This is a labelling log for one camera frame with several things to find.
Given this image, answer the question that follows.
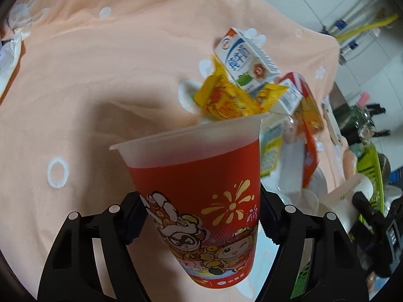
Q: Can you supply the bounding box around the dark green object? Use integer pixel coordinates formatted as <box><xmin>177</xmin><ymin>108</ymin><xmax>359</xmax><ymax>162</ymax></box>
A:
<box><xmin>334</xmin><ymin>99</ymin><xmax>392</xmax><ymax>142</ymax></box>

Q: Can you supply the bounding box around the yellow red snack packet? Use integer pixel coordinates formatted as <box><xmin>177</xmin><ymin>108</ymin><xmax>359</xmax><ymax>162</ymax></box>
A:
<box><xmin>252</xmin><ymin>83</ymin><xmax>289</xmax><ymax>114</ymax></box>
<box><xmin>193</xmin><ymin>69</ymin><xmax>263</xmax><ymax>121</ymax></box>

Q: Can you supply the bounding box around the white paper cup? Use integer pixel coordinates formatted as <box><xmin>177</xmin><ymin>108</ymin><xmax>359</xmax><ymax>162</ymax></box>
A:
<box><xmin>318</xmin><ymin>174</ymin><xmax>374</xmax><ymax>234</ymax></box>

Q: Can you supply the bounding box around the white blue milk carton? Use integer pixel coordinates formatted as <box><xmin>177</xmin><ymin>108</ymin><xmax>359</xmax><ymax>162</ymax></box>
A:
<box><xmin>213</xmin><ymin>27</ymin><xmax>281</xmax><ymax>93</ymax></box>

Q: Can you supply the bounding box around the red yellow drink carton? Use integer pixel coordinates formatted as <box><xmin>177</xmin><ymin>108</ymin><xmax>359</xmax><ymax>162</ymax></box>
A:
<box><xmin>277</xmin><ymin>72</ymin><xmax>325</xmax><ymax>133</ymax></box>

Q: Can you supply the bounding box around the white plate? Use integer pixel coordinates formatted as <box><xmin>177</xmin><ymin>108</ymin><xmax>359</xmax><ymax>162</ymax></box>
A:
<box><xmin>310</xmin><ymin>168</ymin><xmax>328</xmax><ymax>196</ymax></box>

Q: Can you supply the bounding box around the peach flower blanket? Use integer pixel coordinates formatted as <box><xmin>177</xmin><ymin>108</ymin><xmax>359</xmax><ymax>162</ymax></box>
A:
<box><xmin>0</xmin><ymin>0</ymin><xmax>350</xmax><ymax>302</ymax></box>

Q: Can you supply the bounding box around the neon green plastic basket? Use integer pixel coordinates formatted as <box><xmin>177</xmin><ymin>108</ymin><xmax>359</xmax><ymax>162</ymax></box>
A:
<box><xmin>356</xmin><ymin>143</ymin><xmax>385</xmax><ymax>217</ymax></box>

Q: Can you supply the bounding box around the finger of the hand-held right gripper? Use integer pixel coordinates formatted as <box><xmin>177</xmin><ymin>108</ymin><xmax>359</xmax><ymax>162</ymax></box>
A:
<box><xmin>352</xmin><ymin>191</ymin><xmax>386</xmax><ymax>227</ymax></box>

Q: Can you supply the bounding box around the white cloth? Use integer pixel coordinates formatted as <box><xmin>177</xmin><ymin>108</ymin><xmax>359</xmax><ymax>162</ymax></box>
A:
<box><xmin>0</xmin><ymin>33</ymin><xmax>23</xmax><ymax>99</ymax></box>

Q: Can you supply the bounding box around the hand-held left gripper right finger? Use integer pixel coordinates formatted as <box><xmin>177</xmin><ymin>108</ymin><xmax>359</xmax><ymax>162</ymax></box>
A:
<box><xmin>255</xmin><ymin>186</ymin><xmax>369</xmax><ymax>302</ymax></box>

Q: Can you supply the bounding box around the red printed plastic cup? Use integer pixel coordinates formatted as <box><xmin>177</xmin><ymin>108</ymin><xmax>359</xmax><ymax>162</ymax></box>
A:
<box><xmin>109</xmin><ymin>113</ymin><xmax>271</xmax><ymax>288</ymax></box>

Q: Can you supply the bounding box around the white plastic wrapper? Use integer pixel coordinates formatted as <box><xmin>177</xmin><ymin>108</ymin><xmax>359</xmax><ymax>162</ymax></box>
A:
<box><xmin>279</xmin><ymin>141</ymin><xmax>307</xmax><ymax>197</ymax></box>

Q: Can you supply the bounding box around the white green printed carton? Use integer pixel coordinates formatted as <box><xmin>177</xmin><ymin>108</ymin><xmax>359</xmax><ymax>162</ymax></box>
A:
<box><xmin>260</xmin><ymin>120</ymin><xmax>285</xmax><ymax>178</ymax></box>

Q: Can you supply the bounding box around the orange red packet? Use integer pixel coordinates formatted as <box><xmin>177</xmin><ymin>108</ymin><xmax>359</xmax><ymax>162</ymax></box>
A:
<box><xmin>300</xmin><ymin>116</ymin><xmax>319</xmax><ymax>190</ymax></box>

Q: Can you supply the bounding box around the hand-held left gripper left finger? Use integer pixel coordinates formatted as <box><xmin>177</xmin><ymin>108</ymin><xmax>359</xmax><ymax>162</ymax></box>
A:
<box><xmin>37</xmin><ymin>192</ymin><xmax>152</xmax><ymax>302</ymax></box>

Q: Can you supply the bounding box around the yellow hose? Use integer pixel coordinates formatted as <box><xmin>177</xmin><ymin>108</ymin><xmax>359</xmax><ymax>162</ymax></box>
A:
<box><xmin>336</xmin><ymin>14</ymin><xmax>399</xmax><ymax>43</ymax></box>

